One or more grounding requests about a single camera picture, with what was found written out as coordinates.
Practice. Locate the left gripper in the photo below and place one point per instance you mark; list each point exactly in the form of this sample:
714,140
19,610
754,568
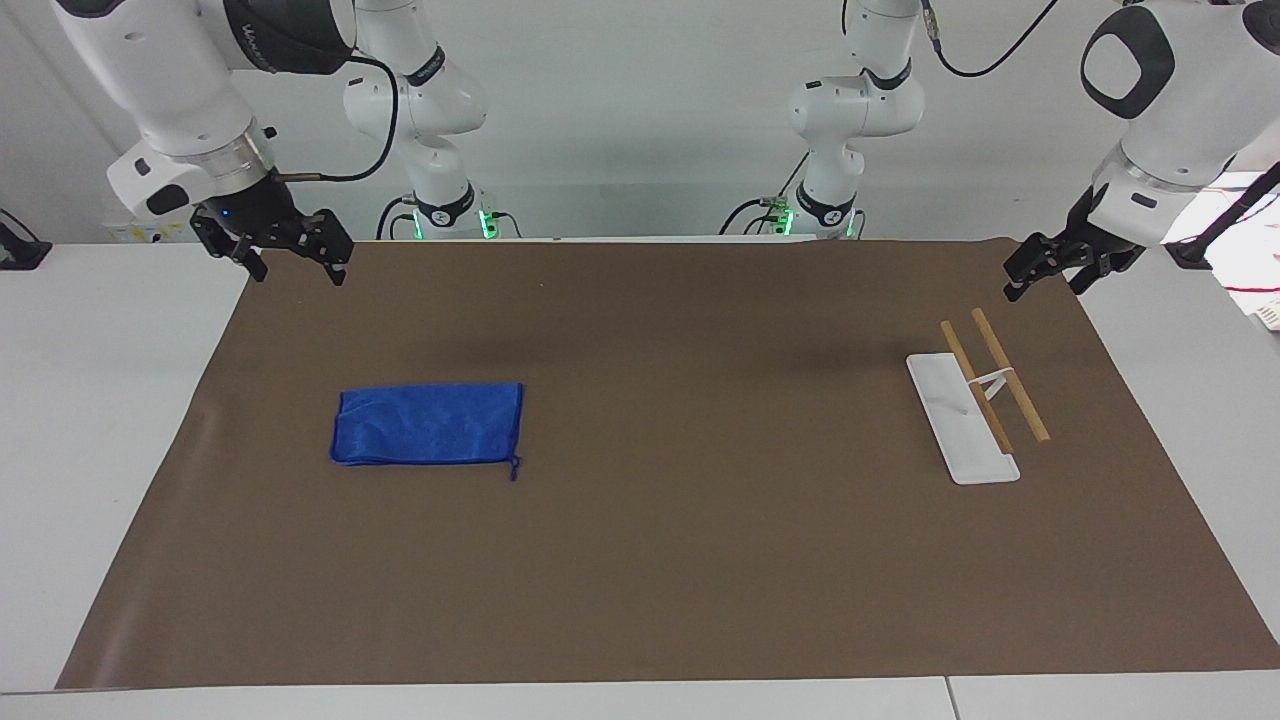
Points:
1095,232

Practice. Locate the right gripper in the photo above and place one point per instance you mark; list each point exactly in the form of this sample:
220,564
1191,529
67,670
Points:
250,205

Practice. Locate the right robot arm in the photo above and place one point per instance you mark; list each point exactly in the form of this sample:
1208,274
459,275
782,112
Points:
170,90

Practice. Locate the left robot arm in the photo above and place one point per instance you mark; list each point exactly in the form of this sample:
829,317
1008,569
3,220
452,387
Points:
1170,120

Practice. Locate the blue towel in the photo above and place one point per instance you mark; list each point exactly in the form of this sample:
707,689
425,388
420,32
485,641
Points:
430,425

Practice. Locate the black stand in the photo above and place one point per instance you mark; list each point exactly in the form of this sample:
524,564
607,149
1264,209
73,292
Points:
1215,235
18,250

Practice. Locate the white rack with wooden rods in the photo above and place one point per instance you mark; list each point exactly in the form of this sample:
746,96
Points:
960,420

